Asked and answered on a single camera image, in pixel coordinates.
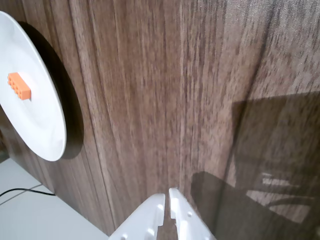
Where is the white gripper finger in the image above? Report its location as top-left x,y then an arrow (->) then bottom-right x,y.
107,192 -> 167,240
168,187 -> 217,240

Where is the orange lego block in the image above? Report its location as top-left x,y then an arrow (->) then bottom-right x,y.
7,71 -> 32,102

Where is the white round plate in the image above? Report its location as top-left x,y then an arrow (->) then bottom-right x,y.
0,10 -> 68,162

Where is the thin black cable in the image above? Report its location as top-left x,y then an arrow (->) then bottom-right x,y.
0,188 -> 56,198

